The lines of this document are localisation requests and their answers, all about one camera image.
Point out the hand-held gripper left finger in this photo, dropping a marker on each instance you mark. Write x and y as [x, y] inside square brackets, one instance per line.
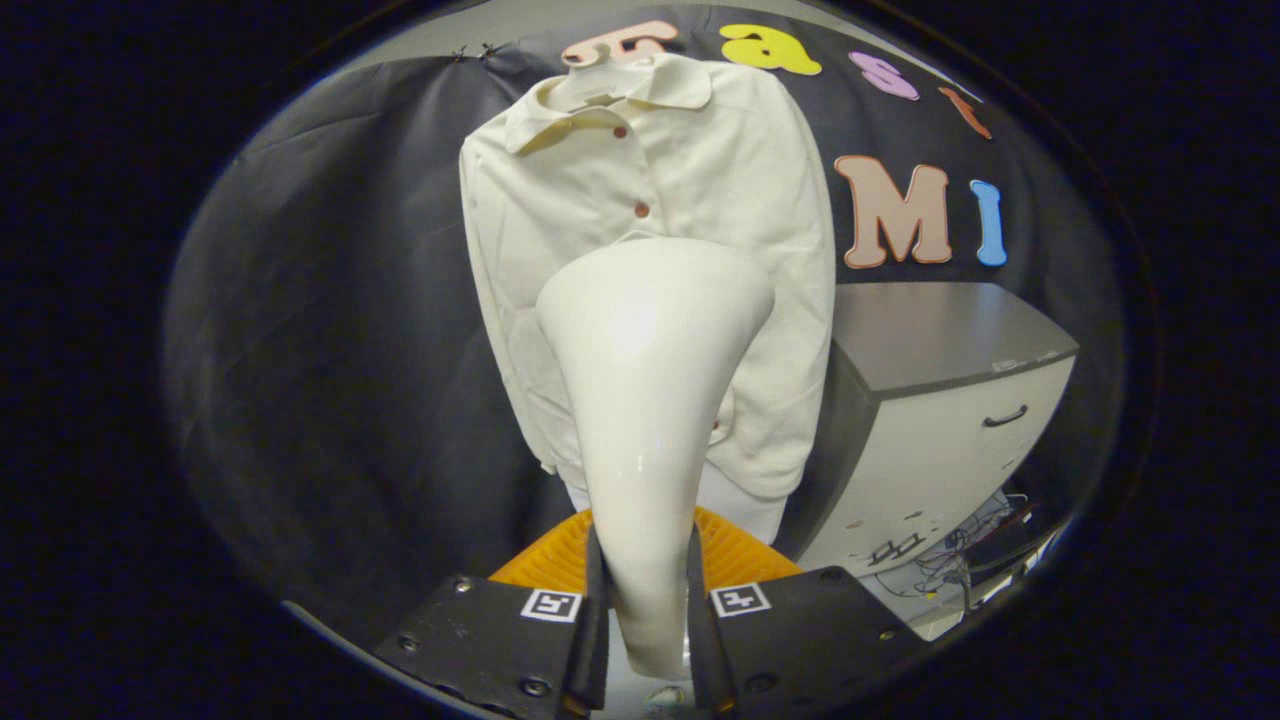
[595, 650]

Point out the grey and white cabinet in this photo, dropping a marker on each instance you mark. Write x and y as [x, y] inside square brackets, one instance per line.
[950, 440]

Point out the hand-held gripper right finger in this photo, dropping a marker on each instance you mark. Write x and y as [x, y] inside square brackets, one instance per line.
[700, 650]

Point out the cream button shirt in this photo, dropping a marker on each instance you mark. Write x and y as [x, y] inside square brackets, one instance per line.
[700, 180]

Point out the cream clothes hanger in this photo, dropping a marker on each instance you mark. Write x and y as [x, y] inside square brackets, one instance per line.
[590, 55]

